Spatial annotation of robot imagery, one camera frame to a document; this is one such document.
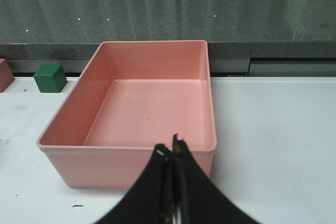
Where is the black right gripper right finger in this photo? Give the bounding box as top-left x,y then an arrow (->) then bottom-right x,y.
172,134 -> 258,223

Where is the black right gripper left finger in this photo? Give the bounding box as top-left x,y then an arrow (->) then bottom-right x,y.
97,144 -> 171,223

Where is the pink plastic bin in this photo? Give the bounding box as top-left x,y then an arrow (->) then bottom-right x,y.
37,40 -> 217,188

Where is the green cube block centre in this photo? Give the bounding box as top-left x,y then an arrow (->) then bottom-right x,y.
33,64 -> 67,93

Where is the grey stone counter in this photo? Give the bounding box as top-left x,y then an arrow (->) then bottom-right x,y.
1,0 -> 335,60

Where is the pink cube block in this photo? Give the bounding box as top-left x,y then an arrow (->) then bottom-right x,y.
0,59 -> 15,93

